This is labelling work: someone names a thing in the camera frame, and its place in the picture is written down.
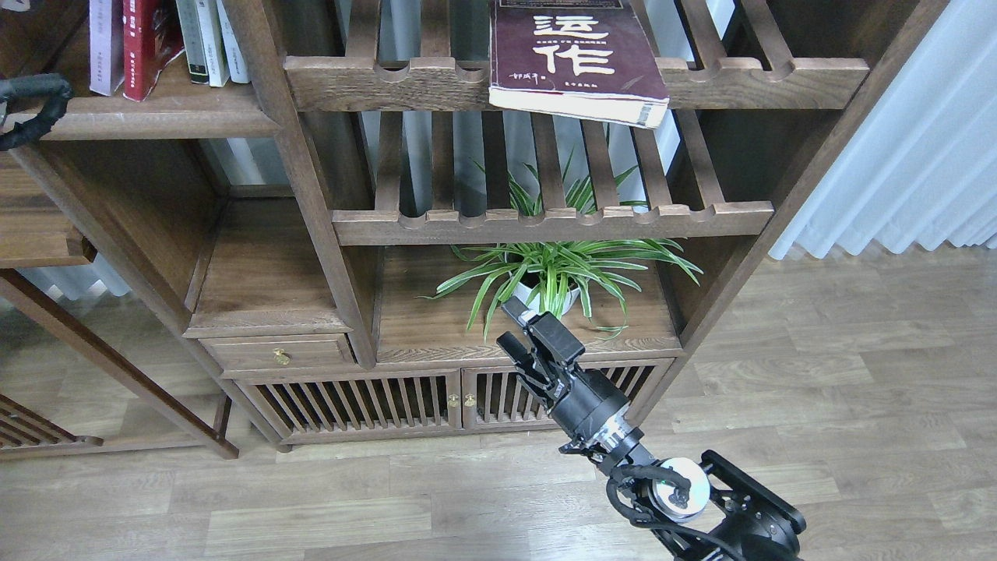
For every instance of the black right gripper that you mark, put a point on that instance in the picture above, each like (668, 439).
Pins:
(584, 402)

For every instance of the red paperback book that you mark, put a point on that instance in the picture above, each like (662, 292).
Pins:
(152, 39)

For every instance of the white lavender paperback book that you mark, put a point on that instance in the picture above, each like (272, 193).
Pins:
(105, 46)

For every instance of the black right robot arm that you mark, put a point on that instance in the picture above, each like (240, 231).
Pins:
(704, 510)

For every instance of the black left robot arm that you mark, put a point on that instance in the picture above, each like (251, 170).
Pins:
(34, 98)

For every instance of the white plant pot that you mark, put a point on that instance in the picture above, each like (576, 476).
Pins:
(557, 297)

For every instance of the green spider plant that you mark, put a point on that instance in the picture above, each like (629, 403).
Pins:
(496, 268)

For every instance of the right slatted cabinet door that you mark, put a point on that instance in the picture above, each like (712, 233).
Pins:
(495, 400)

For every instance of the slatted cabinet door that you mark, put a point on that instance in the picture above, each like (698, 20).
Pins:
(350, 407)
(495, 400)

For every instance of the small wooden drawer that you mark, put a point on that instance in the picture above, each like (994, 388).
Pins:
(262, 352)

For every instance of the left slatted cabinet door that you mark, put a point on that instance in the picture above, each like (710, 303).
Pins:
(350, 407)

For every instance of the dark wooden bookshelf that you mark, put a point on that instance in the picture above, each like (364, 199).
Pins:
(323, 197)

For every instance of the maroon book with white characters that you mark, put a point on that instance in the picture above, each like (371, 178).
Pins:
(580, 59)

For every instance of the white upright book right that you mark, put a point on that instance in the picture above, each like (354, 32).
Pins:
(238, 71)

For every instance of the white upright book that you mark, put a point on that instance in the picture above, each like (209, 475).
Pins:
(238, 71)
(213, 46)

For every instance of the white upright book middle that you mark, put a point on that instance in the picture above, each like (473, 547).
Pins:
(213, 46)

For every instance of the white window curtain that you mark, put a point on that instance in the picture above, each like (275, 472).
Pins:
(922, 169)

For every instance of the grey upright book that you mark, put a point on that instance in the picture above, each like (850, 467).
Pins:
(188, 17)

